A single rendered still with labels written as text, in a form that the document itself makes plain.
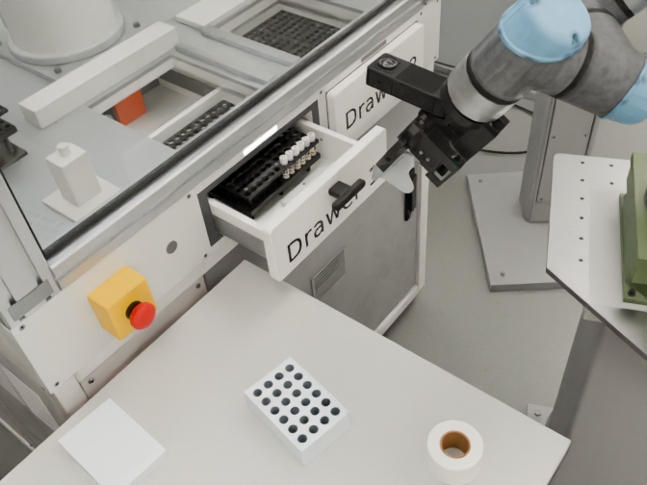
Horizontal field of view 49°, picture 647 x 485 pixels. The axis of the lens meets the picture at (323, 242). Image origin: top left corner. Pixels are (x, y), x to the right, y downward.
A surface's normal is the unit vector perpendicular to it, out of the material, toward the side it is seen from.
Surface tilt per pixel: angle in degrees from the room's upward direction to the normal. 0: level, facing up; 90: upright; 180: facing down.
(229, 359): 0
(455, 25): 90
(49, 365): 90
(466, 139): 91
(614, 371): 90
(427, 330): 0
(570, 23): 34
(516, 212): 0
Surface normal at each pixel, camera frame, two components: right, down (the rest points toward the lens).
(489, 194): -0.16, -0.69
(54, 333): 0.79, 0.40
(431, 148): -0.61, 0.60
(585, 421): -0.26, 0.70
